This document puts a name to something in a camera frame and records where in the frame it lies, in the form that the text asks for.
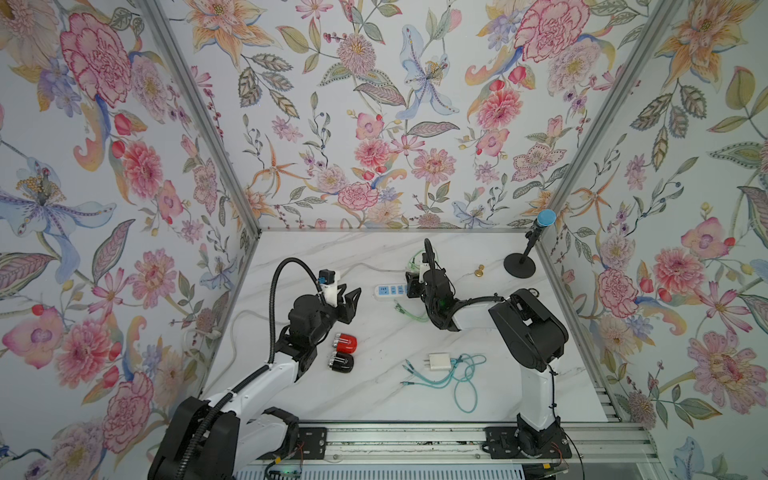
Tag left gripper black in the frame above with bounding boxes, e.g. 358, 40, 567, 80
307, 285, 362, 347

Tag white charger light green cable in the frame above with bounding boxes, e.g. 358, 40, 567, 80
392, 250, 446, 324

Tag white power strip blue sockets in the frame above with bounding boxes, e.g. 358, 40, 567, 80
374, 284, 407, 299

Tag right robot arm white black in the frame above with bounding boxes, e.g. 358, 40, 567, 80
407, 240, 570, 459

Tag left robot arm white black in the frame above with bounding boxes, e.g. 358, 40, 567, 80
147, 257, 362, 479

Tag blue microphone on black stand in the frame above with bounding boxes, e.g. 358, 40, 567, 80
504, 209, 557, 279

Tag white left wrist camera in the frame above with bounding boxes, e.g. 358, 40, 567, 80
318, 269, 339, 308

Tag white charger teal cable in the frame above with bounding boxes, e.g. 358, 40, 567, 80
400, 352, 488, 414

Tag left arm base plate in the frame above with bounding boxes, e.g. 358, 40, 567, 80
259, 427, 328, 462

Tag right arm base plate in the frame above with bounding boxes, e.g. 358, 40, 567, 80
481, 424, 573, 460

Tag aluminium rail front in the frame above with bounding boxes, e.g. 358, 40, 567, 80
233, 422, 661, 466

